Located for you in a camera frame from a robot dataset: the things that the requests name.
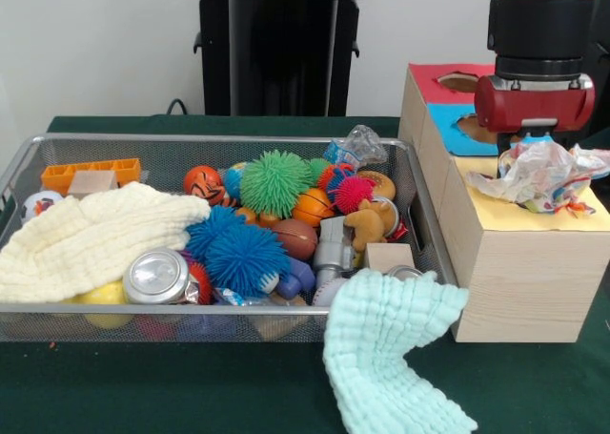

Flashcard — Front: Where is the small black and white soccer ball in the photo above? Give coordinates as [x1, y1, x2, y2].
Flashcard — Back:
[19, 190, 66, 225]

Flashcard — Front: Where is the mint green muslin cloth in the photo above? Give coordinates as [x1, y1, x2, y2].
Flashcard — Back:
[322, 267, 478, 434]

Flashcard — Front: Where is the blue spiky rubber ball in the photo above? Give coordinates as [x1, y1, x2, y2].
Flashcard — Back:
[205, 223, 292, 298]
[184, 204, 249, 263]

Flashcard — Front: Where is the orange tiger plush toy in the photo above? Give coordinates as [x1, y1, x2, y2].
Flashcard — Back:
[183, 165, 238, 209]

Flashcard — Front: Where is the wooden box with three holes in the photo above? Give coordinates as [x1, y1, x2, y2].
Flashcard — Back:
[398, 63, 610, 343]

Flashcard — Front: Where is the silver drink can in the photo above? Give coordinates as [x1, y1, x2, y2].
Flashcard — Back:
[122, 247, 199, 306]

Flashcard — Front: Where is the green spiky rubber ball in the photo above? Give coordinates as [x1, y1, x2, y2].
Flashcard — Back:
[239, 150, 314, 220]

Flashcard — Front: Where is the small brown football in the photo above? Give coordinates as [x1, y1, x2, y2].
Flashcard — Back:
[272, 218, 319, 262]

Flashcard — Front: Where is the cream muslin cloth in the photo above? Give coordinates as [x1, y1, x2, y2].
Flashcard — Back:
[0, 181, 212, 304]

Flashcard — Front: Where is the silver wire mesh bin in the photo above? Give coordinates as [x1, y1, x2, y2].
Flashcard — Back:
[0, 133, 462, 344]

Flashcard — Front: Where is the white cloth with colourful dots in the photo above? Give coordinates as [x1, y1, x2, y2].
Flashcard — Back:
[465, 140, 610, 216]

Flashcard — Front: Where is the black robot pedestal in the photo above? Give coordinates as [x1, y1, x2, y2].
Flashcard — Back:
[183, 0, 385, 118]

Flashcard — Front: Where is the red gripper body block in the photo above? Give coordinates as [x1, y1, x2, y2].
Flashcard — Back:
[474, 75, 597, 134]

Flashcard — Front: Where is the small orange basketball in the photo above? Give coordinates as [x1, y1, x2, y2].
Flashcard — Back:
[292, 188, 336, 228]

